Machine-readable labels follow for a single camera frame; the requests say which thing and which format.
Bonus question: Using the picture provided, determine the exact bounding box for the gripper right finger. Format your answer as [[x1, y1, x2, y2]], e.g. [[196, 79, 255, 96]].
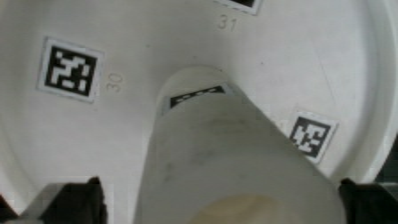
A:
[[338, 179, 398, 224]]

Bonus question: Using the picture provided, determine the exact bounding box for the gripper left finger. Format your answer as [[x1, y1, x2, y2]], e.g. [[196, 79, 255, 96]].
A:
[[0, 176, 109, 224]]

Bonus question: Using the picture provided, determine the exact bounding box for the white cylindrical table leg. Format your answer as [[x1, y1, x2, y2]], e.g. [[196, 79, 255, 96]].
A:
[[134, 66, 347, 224]]

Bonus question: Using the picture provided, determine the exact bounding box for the white round table top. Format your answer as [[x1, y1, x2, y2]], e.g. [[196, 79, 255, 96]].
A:
[[0, 0, 398, 224]]

